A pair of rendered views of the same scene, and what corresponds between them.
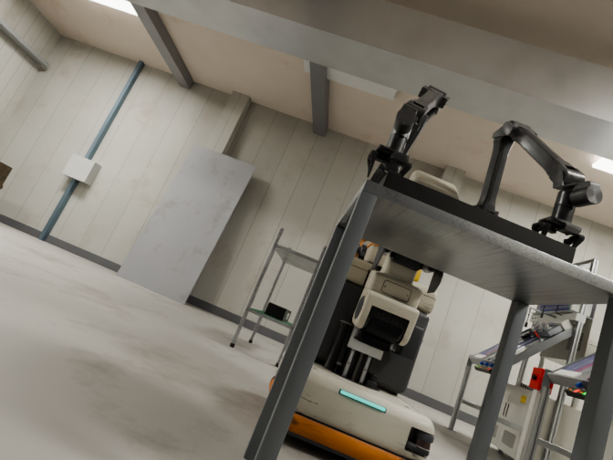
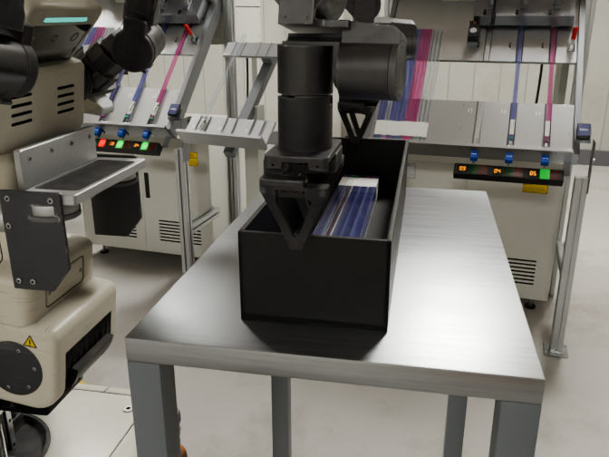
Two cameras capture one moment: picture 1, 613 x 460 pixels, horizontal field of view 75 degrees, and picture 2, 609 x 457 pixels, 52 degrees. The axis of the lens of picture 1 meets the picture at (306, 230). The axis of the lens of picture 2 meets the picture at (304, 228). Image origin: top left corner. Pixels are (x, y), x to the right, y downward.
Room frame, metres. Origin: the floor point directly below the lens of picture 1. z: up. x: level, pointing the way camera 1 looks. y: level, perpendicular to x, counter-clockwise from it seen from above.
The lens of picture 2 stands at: (1.03, 0.48, 1.14)
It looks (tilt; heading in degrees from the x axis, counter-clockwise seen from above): 19 degrees down; 280
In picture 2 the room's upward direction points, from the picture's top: straight up
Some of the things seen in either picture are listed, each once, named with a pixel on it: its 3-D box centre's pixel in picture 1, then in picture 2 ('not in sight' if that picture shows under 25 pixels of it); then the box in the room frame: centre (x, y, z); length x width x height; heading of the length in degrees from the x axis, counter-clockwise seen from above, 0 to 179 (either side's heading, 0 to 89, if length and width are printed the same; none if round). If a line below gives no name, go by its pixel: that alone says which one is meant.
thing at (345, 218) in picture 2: not in sight; (344, 225); (1.13, -0.44, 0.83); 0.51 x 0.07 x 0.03; 89
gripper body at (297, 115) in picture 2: (394, 149); (304, 129); (1.15, -0.16, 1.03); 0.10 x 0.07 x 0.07; 89
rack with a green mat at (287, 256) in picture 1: (285, 298); not in sight; (3.91, -0.06, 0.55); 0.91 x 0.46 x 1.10; 173
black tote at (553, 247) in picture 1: (462, 233); (344, 208); (1.13, -0.44, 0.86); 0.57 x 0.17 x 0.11; 89
